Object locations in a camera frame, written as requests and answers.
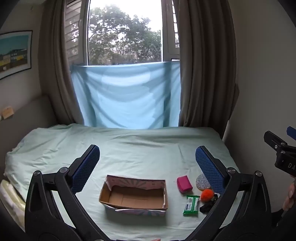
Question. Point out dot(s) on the orange fluffy pompom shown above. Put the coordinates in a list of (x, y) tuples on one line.
[(207, 195)]

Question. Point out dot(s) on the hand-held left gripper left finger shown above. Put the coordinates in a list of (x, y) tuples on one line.
[(85, 172)]

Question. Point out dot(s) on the pale yellow pillow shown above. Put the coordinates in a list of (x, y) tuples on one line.
[(11, 199)]

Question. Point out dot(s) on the pink zip pouch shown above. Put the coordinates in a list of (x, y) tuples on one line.
[(184, 184)]

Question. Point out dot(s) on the tree outside window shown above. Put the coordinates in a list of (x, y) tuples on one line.
[(122, 39)]

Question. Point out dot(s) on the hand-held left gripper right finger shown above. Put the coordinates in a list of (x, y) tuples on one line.
[(210, 171)]

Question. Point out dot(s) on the framed wall poster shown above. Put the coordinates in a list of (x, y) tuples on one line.
[(15, 54)]

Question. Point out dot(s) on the round silver glitter pouch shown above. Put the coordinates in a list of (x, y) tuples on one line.
[(202, 182)]

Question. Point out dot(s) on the light blue cloth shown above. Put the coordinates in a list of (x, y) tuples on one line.
[(124, 97)]

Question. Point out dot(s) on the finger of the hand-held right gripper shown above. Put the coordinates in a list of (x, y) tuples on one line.
[(291, 133), (274, 141)]

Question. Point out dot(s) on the beige curtain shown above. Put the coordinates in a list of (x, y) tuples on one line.
[(57, 69), (205, 69)]

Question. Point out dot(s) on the person's right hand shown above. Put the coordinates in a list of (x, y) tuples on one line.
[(290, 197)]

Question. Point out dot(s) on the person's right forearm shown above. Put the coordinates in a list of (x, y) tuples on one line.
[(283, 219)]

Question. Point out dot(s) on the black patterned soft item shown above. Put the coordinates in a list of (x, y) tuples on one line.
[(216, 197)]

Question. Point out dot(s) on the small wooden tag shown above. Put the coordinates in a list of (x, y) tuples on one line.
[(7, 112)]

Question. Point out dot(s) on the cardboard box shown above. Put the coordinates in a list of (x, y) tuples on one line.
[(134, 197)]

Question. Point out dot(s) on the black cloth item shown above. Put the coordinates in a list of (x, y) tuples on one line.
[(205, 207)]

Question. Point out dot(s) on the green tissue pack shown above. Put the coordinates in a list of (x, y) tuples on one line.
[(191, 205)]

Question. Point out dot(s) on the bed with pale green sheet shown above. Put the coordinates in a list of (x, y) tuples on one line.
[(138, 150)]

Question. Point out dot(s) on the white framed window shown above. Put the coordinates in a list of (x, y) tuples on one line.
[(170, 34)]

